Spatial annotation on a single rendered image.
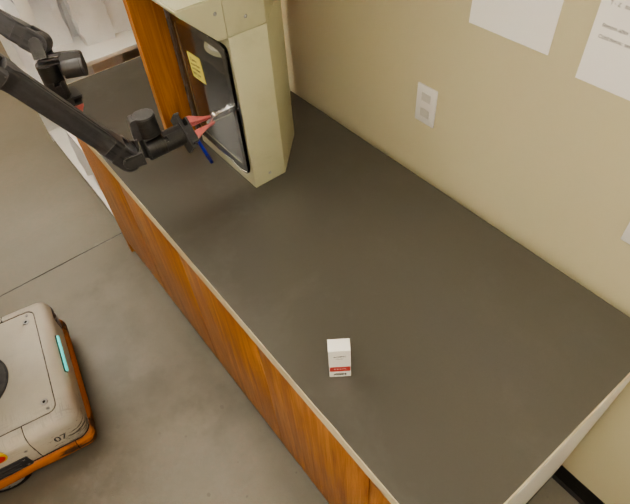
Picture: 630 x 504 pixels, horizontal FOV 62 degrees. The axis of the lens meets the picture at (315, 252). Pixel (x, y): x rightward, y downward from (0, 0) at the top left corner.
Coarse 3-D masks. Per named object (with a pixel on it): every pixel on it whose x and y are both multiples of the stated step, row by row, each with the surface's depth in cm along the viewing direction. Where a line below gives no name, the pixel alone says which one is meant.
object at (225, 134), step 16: (176, 32) 145; (192, 32) 136; (192, 48) 142; (208, 48) 133; (224, 48) 127; (208, 64) 138; (224, 64) 130; (192, 80) 154; (208, 80) 144; (224, 80) 135; (192, 96) 161; (208, 96) 150; (224, 96) 141; (208, 112) 156; (224, 128) 152; (240, 128) 144; (224, 144) 159; (240, 144) 149; (240, 160) 155
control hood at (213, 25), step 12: (156, 0) 118; (168, 0) 117; (180, 0) 116; (192, 0) 116; (204, 0) 116; (216, 0) 117; (180, 12) 114; (192, 12) 115; (204, 12) 117; (216, 12) 119; (192, 24) 117; (204, 24) 119; (216, 24) 121; (216, 36) 122
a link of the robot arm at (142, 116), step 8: (136, 112) 134; (144, 112) 133; (152, 112) 133; (128, 120) 132; (136, 120) 131; (144, 120) 131; (152, 120) 133; (136, 128) 133; (144, 128) 133; (152, 128) 133; (136, 136) 134; (144, 136) 134; (152, 136) 135; (136, 144) 134; (128, 160) 135; (136, 160) 136; (144, 160) 137; (128, 168) 136
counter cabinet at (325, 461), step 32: (96, 160) 208; (128, 224) 229; (160, 256) 201; (192, 288) 179; (192, 320) 220; (224, 320) 162; (224, 352) 194; (256, 352) 147; (256, 384) 174; (288, 384) 135; (288, 416) 157; (288, 448) 188; (320, 448) 144; (320, 480) 169; (352, 480) 132; (544, 480) 159
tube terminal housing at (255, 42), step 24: (240, 0) 121; (264, 0) 126; (240, 24) 124; (264, 24) 129; (240, 48) 128; (264, 48) 133; (240, 72) 132; (264, 72) 137; (240, 96) 136; (264, 96) 141; (288, 96) 163; (264, 120) 146; (288, 120) 165; (264, 144) 152; (288, 144) 167; (240, 168) 162; (264, 168) 157
